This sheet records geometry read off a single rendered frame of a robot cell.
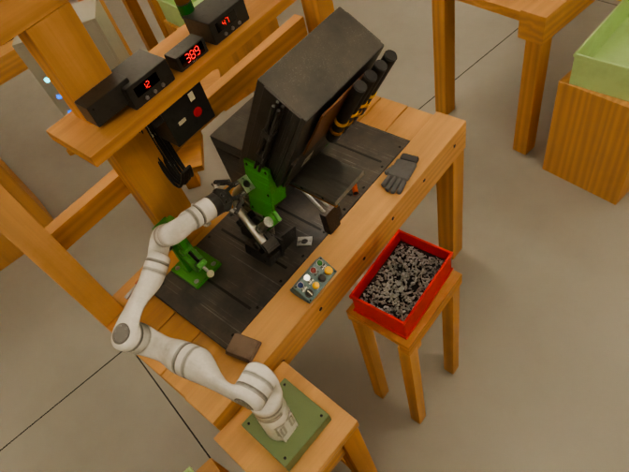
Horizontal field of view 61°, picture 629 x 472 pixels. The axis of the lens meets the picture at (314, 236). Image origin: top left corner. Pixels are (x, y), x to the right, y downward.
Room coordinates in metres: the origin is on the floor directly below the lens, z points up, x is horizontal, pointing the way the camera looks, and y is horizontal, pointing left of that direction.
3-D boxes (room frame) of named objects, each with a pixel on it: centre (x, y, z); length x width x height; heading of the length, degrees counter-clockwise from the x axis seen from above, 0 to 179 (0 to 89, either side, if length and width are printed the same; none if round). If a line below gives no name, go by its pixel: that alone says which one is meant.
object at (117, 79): (1.40, 0.44, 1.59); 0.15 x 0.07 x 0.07; 126
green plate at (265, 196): (1.30, 0.10, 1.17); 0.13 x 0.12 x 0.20; 126
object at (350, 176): (1.36, -0.05, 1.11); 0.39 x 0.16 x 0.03; 36
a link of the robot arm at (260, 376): (0.61, 0.27, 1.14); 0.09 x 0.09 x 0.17; 48
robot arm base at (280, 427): (0.60, 0.27, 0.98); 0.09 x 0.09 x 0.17; 39
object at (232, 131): (1.57, 0.07, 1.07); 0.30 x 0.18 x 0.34; 126
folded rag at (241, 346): (0.88, 0.34, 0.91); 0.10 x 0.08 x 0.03; 49
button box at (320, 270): (1.04, 0.05, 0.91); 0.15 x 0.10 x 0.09; 126
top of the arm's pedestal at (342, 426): (0.60, 0.28, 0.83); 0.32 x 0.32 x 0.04; 33
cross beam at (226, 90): (1.69, 0.29, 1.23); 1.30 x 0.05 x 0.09; 126
